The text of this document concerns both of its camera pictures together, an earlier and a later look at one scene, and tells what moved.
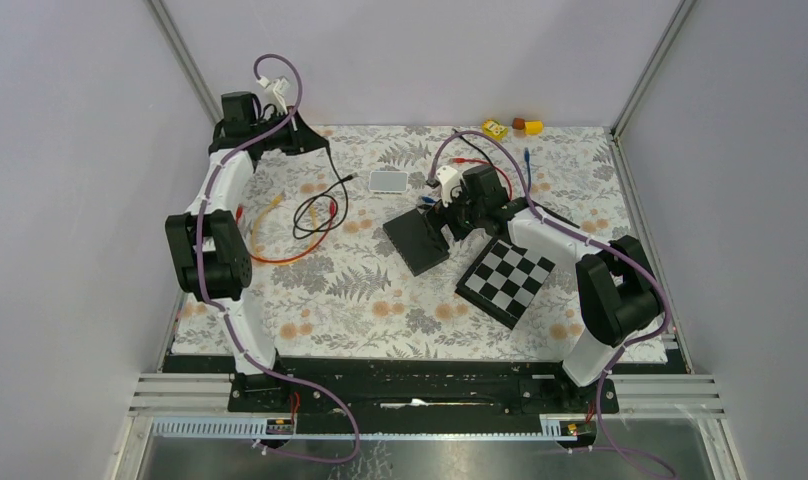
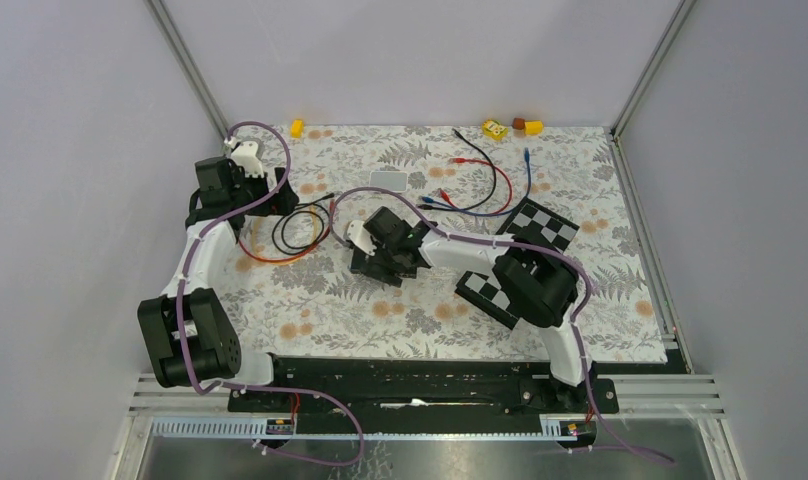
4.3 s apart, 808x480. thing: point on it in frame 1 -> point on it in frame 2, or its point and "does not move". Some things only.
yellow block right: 533,127 does not move
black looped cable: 319,195 -> 304,248
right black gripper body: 462,215 -> 385,245
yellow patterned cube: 494,129 does not move
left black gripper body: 286,137 -> 246,190
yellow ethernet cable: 287,261 does not move
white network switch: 388,181 does not move
